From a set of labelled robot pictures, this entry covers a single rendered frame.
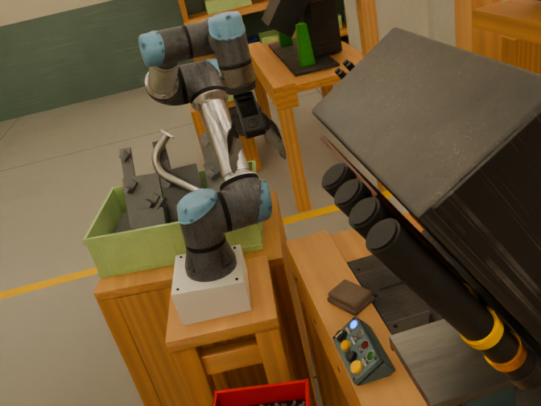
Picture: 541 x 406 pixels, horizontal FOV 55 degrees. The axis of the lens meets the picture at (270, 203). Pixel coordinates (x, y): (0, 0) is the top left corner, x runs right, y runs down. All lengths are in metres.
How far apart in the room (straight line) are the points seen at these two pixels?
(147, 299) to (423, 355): 1.21
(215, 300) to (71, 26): 6.96
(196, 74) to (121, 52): 6.56
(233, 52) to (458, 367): 0.75
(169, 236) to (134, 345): 0.46
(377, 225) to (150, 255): 1.48
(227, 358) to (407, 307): 0.55
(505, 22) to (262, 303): 0.94
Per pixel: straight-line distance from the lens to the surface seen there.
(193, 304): 1.51
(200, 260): 1.48
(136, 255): 1.94
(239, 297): 1.50
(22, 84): 8.51
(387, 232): 0.50
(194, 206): 1.41
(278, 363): 1.60
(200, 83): 1.60
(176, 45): 1.24
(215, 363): 1.61
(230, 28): 1.16
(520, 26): 1.18
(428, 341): 0.96
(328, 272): 1.52
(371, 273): 1.49
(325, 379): 1.97
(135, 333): 2.05
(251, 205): 1.44
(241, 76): 1.18
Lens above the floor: 1.80
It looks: 28 degrees down
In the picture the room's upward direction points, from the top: 13 degrees counter-clockwise
